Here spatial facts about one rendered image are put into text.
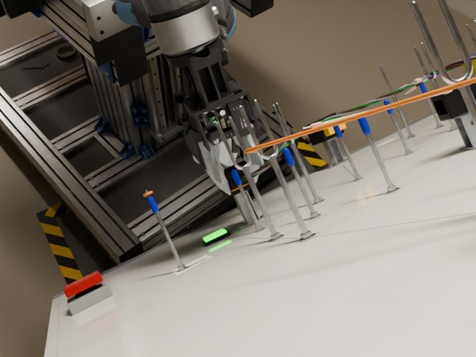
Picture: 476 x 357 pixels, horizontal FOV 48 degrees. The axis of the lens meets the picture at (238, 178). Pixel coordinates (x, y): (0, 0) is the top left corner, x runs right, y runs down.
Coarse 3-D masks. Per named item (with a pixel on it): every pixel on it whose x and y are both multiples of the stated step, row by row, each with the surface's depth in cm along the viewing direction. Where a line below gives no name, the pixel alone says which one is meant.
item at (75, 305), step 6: (102, 282) 75; (102, 288) 70; (108, 288) 70; (90, 294) 69; (96, 294) 69; (102, 294) 70; (108, 294) 70; (72, 300) 70; (78, 300) 69; (84, 300) 69; (90, 300) 69; (96, 300) 69; (72, 306) 68; (78, 306) 69; (84, 306) 69; (90, 306) 69; (72, 312) 68
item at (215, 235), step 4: (216, 232) 78; (220, 232) 77; (224, 232) 77; (228, 232) 77; (208, 236) 78; (212, 236) 77; (216, 236) 77; (220, 236) 76; (224, 236) 76; (228, 236) 77; (204, 240) 78; (208, 240) 76; (212, 240) 76; (216, 240) 76; (204, 244) 77; (208, 244) 76
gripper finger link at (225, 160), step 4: (228, 140) 88; (220, 144) 87; (224, 144) 88; (220, 148) 87; (224, 148) 88; (220, 152) 87; (224, 152) 87; (220, 156) 87; (224, 156) 87; (228, 156) 88; (236, 156) 89; (220, 160) 87; (224, 160) 87; (228, 160) 88; (224, 164) 88; (228, 164) 88; (232, 164) 89; (224, 168) 89
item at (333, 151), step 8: (320, 120) 104; (312, 136) 108; (320, 136) 105; (328, 136) 105; (312, 144) 110; (328, 144) 107; (336, 144) 107; (328, 152) 108; (336, 152) 109; (336, 160) 109; (344, 160) 108; (328, 168) 108
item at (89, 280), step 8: (96, 272) 72; (80, 280) 71; (88, 280) 70; (96, 280) 70; (64, 288) 70; (72, 288) 69; (80, 288) 69; (88, 288) 70; (96, 288) 71; (80, 296) 70
